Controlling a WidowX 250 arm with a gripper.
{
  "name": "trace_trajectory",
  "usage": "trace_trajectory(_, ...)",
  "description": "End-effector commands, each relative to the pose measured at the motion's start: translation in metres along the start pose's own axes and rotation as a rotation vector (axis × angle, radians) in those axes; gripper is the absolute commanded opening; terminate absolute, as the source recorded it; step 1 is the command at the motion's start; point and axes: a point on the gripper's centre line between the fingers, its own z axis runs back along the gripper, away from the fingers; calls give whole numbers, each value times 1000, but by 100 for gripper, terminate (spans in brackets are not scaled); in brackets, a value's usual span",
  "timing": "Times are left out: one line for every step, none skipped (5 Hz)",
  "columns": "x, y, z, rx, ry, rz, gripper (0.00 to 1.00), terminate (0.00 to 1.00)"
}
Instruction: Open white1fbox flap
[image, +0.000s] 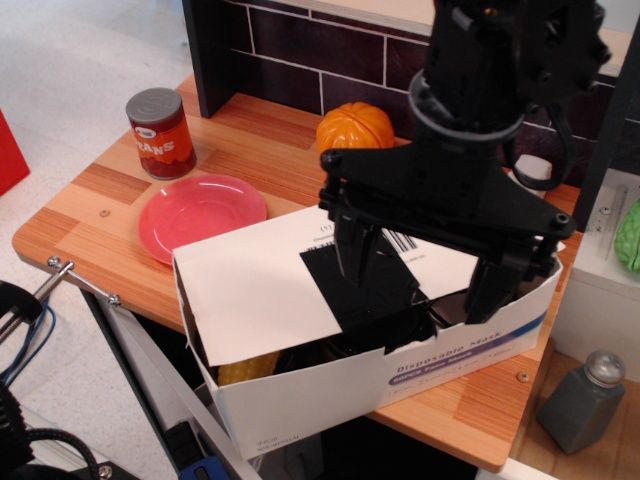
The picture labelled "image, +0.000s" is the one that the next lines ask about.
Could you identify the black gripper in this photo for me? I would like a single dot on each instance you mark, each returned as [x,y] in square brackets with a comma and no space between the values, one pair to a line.
[446,187]

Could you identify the white disposable mask box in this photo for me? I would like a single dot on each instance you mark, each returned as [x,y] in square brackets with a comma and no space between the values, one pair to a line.
[248,293]

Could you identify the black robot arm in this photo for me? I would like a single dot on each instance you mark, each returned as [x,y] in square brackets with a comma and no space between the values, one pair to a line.
[542,52]

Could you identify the black 3D mouse knob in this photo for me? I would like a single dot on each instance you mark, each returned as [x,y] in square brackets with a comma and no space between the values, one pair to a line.
[389,333]

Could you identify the white foam block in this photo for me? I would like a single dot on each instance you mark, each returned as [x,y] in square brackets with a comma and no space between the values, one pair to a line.
[531,172]

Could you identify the orange toy pumpkin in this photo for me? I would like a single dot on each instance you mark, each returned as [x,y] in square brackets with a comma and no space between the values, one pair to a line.
[356,125]

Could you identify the yellow toy corn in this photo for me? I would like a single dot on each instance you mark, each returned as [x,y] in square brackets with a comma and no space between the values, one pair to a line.
[249,369]

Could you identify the green toy vegetable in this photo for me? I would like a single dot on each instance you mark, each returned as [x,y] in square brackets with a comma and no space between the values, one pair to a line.
[626,242]

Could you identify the grey salt shaker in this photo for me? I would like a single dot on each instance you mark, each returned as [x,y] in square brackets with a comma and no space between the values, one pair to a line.
[580,410]

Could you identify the pink plastic plate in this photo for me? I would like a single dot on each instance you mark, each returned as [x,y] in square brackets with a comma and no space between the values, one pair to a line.
[195,209]

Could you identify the red beans can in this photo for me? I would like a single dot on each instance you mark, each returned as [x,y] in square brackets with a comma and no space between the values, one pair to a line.
[161,133]

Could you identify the metal clamp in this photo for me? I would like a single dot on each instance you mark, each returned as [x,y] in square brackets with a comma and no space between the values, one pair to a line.
[21,306]

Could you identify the red box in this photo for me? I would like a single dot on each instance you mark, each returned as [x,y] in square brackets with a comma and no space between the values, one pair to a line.
[14,167]

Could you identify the blue black tool handle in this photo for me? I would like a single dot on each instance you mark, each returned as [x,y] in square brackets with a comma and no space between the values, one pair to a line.
[190,460]

